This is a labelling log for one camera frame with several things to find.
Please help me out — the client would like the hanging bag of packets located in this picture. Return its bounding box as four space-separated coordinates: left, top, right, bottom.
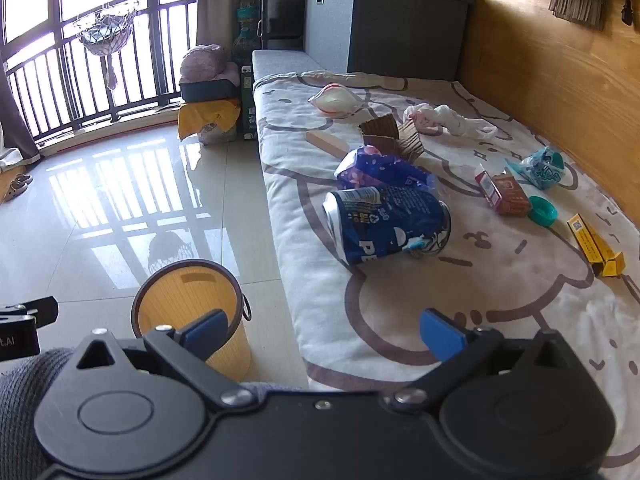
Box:
232 0 264 68

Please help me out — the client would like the crushed blue drink can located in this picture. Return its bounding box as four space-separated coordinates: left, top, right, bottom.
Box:
321 186 452 266

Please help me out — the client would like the teal bottle cap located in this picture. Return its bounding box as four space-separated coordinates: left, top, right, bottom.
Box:
527 196 559 226

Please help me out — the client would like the grey fabric storage box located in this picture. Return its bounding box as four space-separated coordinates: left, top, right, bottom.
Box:
301 0 476 82

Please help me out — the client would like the white and orange plastic bag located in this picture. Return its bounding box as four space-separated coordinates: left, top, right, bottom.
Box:
307 83 368 120

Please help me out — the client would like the long yellow box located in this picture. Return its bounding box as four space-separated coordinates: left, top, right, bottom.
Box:
566 214 626 278

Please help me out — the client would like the small wooden block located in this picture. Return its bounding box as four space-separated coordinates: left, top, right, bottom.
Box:
306 130 351 154

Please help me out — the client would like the green cardboard box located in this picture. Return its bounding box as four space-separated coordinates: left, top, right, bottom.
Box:
239 65 259 142

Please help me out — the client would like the dark plastic tub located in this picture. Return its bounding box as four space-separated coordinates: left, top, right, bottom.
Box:
180 79 242 104

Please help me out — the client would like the dark window curtain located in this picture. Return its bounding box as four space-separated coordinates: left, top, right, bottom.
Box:
0 72 42 167

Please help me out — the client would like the pink cloth bundle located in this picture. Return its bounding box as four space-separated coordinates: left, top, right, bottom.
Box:
180 43 242 84

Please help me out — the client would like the printed blanket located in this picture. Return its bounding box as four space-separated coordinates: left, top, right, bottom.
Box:
252 71 640 476

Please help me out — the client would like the hanging net basket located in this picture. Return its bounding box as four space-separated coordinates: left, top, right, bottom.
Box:
75 0 142 91

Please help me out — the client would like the black balcony railing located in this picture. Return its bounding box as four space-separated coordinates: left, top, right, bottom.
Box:
0 0 199 145

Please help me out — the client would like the brown corrugated cardboard piece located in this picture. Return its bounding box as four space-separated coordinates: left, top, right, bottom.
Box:
358 113 427 162

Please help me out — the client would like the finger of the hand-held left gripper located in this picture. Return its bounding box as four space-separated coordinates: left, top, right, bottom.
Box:
0 296 60 328

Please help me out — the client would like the blue floral plastic wrapper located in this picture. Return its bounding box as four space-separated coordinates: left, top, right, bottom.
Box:
335 145 433 197

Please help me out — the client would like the small brown carton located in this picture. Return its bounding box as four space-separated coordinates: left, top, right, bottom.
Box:
492 172 532 218

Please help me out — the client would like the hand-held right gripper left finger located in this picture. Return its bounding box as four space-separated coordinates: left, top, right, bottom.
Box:
75 310 256 410

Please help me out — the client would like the small red and white carton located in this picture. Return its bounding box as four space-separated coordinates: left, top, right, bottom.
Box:
474 165 502 208

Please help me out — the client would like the yellow bin with brown rim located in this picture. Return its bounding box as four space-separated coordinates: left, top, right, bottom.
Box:
131 259 252 383

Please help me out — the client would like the teal snack packet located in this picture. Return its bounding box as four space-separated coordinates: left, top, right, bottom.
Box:
505 145 568 191

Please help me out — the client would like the grey knitted clothing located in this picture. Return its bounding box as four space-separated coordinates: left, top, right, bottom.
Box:
0 347 77 480

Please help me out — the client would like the black drawer unit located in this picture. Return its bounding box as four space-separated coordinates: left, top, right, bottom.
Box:
261 0 307 52

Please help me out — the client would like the grey mattress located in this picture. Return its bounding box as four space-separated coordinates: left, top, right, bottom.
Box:
251 49 327 82

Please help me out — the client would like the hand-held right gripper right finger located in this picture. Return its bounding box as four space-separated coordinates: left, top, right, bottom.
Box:
386 308 571 410

